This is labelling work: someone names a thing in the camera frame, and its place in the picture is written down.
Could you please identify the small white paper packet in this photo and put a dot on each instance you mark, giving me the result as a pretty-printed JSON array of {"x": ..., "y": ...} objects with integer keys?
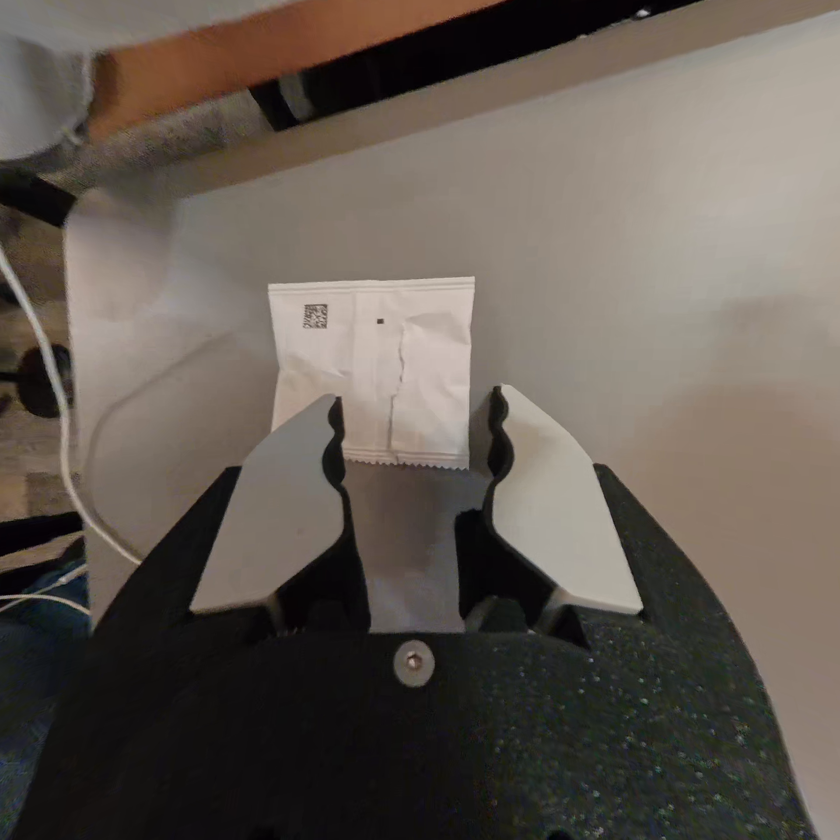
[{"x": 367, "y": 367}]

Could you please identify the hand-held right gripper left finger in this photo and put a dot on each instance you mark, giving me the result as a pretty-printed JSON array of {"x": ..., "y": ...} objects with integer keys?
[{"x": 275, "y": 525}]

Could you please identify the grey desk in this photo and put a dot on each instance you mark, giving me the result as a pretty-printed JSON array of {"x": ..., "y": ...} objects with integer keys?
[{"x": 623, "y": 295}]

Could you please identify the grey felt divider strip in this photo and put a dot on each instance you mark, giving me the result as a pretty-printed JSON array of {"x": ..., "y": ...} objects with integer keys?
[{"x": 164, "y": 141}]

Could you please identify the wood-edged pale desk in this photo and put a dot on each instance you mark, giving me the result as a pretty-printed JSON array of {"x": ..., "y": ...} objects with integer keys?
[{"x": 262, "y": 59}]

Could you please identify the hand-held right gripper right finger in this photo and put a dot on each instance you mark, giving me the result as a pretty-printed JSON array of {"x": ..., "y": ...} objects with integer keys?
[{"x": 558, "y": 525}]

